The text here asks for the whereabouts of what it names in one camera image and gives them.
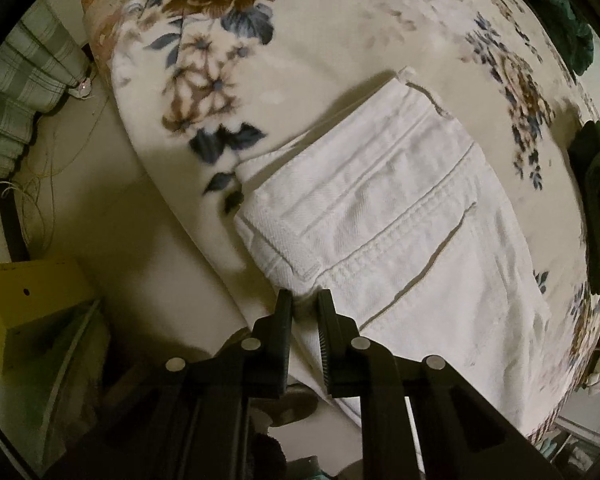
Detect dark green fleece blanket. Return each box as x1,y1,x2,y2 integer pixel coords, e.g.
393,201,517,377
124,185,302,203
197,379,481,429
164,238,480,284
547,0,594,76

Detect white pants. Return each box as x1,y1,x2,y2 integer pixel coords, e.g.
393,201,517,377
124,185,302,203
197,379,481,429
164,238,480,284
234,74,550,434

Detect floral bed blanket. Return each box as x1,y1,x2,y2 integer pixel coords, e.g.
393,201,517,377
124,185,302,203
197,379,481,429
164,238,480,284
82,0,600,441

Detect green striped curtain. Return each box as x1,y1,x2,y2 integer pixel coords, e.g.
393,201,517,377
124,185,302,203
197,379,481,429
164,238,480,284
0,0,90,179

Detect yellow box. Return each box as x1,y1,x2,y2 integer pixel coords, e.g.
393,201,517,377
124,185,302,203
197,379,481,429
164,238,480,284
0,259,97,374

